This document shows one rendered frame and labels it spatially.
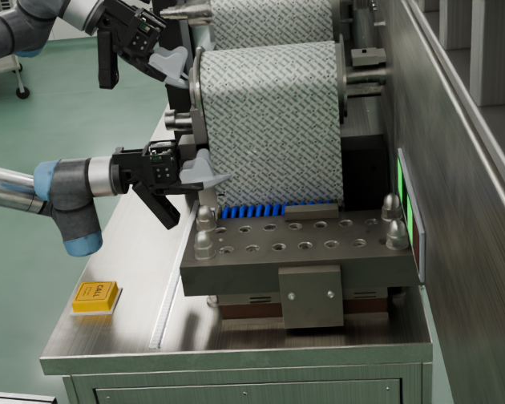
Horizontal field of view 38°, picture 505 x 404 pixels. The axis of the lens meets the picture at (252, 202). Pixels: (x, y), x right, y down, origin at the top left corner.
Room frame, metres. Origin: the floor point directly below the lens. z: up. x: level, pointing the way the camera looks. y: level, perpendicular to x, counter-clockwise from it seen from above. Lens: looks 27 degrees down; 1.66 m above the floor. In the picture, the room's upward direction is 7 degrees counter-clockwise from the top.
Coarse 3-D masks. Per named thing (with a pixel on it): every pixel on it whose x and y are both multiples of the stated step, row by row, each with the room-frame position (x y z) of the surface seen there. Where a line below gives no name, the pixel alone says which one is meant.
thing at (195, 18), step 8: (192, 0) 1.51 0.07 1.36; (200, 0) 1.51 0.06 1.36; (208, 0) 1.50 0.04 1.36; (192, 8) 1.50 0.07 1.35; (200, 8) 1.50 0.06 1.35; (208, 8) 1.49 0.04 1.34; (192, 16) 1.50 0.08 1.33; (200, 16) 1.49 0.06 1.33; (208, 16) 1.49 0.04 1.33; (192, 24) 1.51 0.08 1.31; (200, 24) 1.51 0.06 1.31; (208, 24) 1.51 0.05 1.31
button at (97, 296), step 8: (80, 288) 1.16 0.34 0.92; (88, 288) 1.16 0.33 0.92; (96, 288) 1.16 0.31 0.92; (104, 288) 1.15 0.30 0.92; (112, 288) 1.15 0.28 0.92; (80, 296) 1.13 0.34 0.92; (88, 296) 1.13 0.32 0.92; (96, 296) 1.13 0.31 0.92; (104, 296) 1.12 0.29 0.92; (112, 296) 1.14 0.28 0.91; (72, 304) 1.12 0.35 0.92; (80, 304) 1.11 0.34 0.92; (88, 304) 1.11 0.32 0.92; (96, 304) 1.11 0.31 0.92; (104, 304) 1.11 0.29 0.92; (112, 304) 1.13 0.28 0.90
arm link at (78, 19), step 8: (72, 0) 1.29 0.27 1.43; (80, 0) 1.29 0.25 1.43; (88, 0) 1.29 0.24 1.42; (96, 0) 1.30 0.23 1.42; (72, 8) 1.28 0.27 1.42; (80, 8) 1.28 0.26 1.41; (88, 8) 1.29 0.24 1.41; (96, 8) 1.29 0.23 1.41; (64, 16) 1.29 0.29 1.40; (72, 16) 1.29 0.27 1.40; (80, 16) 1.28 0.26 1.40; (88, 16) 1.28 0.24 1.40; (72, 24) 1.30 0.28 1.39; (80, 24) 1.29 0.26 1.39
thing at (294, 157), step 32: (224, 128) 1.21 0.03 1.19; (256, 128) 1.20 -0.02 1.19; (288, 128) 1.19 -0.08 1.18; (320, 128) 1.19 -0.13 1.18; (224, 160) 1.21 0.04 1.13; (256, 160) 1.20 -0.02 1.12; (288, 160) 1.19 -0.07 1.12; (320, 160) 1.19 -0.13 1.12; (224, 192) 1.21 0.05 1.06; (256, 192) 1.20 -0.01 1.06; (288, 192) 1.19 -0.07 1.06; (320, 192) 1.19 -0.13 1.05
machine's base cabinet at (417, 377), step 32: (64, 384) 0.99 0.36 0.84; (96, 384) 0.98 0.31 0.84; (128, 384) 0.98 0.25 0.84; (160, 384) 0.97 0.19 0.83; (192, 384) 0.96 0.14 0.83; (224, 384) 0.96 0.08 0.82; (256, 384) 0.95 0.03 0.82; (288, 384) 0.94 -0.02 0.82; (320, 384) 0.94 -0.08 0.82; (352, 384) 0.93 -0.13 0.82; (384, 384) 0.92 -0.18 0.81; (416, 384) 0.92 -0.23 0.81
